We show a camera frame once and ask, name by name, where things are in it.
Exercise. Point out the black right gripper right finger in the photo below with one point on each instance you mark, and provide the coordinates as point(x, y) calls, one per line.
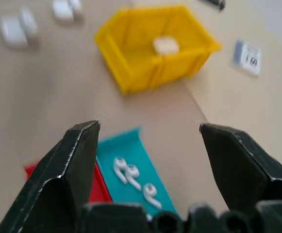
point(242, 167)

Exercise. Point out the black object at table edge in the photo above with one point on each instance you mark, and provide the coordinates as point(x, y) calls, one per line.
point(213, 3)

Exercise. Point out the white earbud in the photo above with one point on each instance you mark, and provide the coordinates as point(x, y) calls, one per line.
point(151, 194)
point(133, 176)
point(119, 168)

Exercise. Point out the teal plastic tray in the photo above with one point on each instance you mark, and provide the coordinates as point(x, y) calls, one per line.
point(133, 170)

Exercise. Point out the closed white earbud case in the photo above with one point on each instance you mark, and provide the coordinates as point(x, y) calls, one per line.
point(166, 45)

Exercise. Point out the red plastic tray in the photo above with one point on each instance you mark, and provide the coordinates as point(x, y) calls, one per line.
point(99, 189)

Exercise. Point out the white wall socket plate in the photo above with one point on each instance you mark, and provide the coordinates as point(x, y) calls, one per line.
point(247, 57)

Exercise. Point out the yellow plastic bin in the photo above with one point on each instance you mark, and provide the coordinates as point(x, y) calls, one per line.
point(153, 46)

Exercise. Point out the open white earbud case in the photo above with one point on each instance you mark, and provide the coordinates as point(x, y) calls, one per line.
point(18, 28)
point(66, 9)

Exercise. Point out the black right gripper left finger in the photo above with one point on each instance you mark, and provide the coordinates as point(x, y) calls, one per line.
point(58, 174)

